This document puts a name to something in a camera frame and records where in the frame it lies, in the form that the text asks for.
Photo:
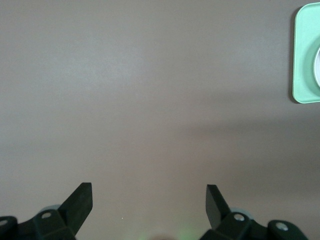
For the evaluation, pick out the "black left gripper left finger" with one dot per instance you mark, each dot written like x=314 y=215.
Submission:
x=75 y=212

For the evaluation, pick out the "round white plate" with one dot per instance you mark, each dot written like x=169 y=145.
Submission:
x=317 y=66

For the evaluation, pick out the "light green rectangular tray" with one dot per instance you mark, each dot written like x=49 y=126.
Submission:
x=303 y=50

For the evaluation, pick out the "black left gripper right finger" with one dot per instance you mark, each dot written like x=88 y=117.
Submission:
x=218 y=215

